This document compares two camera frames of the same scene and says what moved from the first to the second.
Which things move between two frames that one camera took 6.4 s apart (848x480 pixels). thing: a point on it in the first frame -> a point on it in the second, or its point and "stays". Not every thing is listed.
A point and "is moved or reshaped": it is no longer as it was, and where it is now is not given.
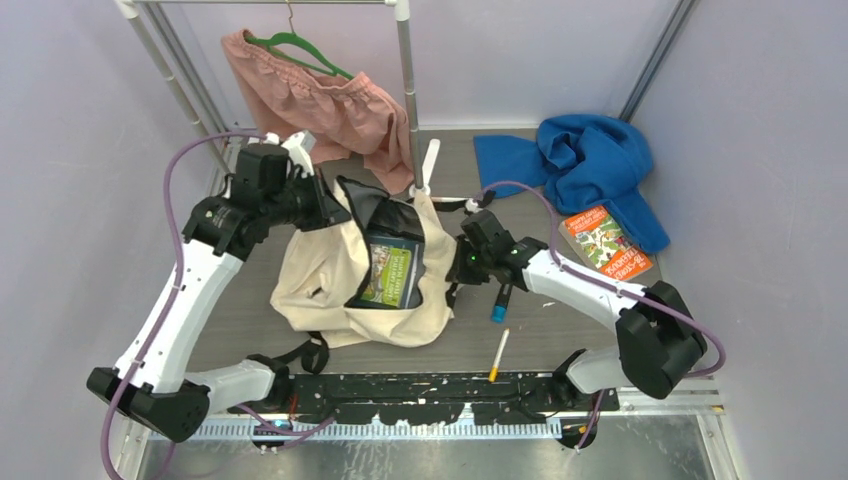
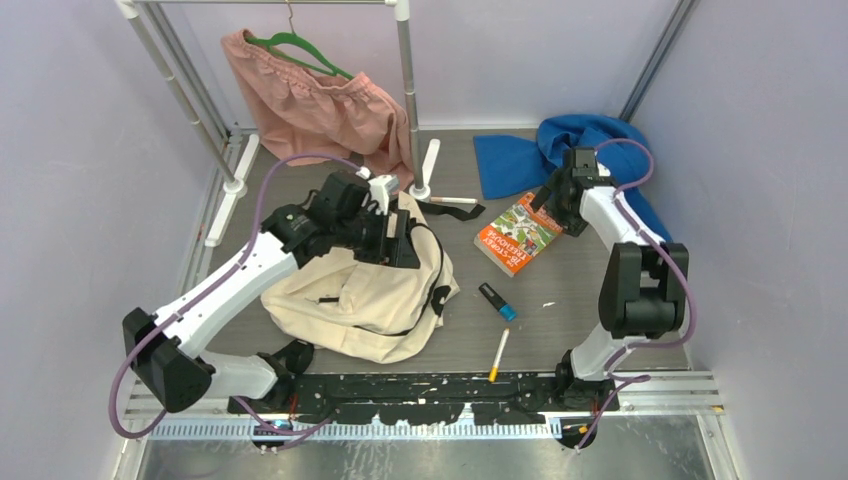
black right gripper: x=458 y=272 -> x=572 y=224
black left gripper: x=327 y=209 -> x=396 y=251
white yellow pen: x=493 y=371 stays
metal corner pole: x=655 y=59 stays
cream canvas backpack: x=315 y=283 is moved or reshaped
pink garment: x=341 y=115 stays
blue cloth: x=583 y=162 stays
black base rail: x=429 y=398 stays
